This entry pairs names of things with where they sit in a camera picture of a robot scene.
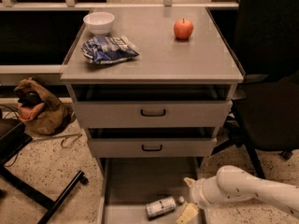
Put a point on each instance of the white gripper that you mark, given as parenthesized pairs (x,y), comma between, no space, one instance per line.
(195,191)

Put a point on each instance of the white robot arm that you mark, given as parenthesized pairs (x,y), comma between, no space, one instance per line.
(232,184)

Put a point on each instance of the bottom grey drawer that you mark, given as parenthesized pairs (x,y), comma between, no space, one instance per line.
(130,184)

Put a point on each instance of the grey drawer cabinet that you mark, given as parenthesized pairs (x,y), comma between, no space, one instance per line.
(202,60)

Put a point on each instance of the top grey drawer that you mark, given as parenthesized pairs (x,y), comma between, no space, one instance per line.
(148,106)

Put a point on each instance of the black office chair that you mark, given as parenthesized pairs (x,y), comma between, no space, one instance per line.
(264,37)

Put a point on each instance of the brown paper bag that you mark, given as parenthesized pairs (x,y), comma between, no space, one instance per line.
(50,117)

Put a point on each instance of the red apple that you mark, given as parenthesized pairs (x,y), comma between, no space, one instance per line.
(183,29)

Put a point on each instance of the blue chip bag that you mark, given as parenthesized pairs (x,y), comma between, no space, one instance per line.
(107,50)

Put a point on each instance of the white ceramic bowl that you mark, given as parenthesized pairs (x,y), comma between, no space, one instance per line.
(99,23)

